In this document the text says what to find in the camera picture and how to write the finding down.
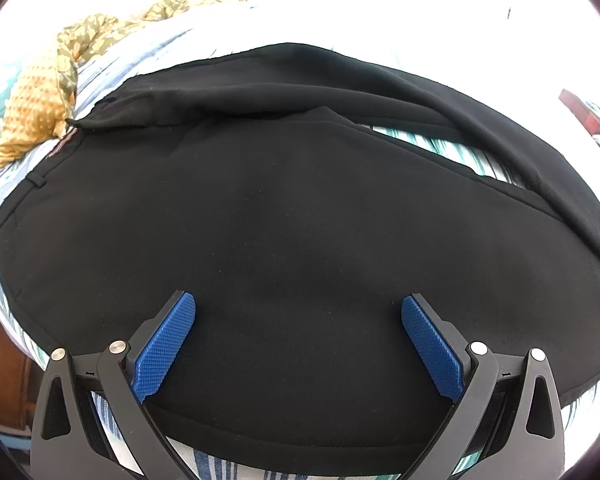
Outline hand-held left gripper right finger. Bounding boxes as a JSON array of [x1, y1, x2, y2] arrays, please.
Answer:
[[401, 291, 567, 480]]

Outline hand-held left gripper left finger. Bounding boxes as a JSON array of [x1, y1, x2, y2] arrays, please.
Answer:
[[29, 289, 197, 480]]

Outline black pants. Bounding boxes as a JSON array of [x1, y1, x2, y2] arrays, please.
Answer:
[[0, 42, 600, 476]]

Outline striped blue green bedspread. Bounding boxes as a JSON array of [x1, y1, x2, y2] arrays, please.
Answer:
[[0, 2, 600, 480]]

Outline mustard floral blanket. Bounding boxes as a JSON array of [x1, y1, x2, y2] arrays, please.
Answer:
[[0, 0, 251, 173]]

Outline dark wooden furniture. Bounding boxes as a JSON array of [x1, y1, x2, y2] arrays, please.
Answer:
[[559, 88, 600, 171]]

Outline brown wooden bed frame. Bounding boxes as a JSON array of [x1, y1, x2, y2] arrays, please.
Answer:
[[0, 305, 46, 433]]

